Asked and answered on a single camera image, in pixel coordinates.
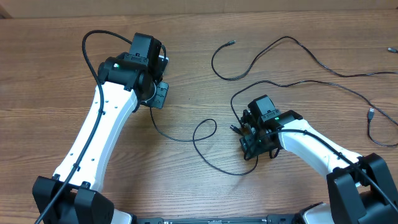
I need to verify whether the black cable pulled free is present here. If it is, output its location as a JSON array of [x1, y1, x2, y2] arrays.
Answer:
[[210, 36, 397, 82], [230, 80, 397, 126]]

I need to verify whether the black cable bundle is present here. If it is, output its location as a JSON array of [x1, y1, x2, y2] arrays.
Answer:
[[149, 107, 259, 177]]

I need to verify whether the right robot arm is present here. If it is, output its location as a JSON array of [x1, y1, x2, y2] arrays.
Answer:
[[239, 95, 397, 224]]

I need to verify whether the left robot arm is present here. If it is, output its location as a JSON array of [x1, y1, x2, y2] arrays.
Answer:
[[32, 33, 169, 223]]

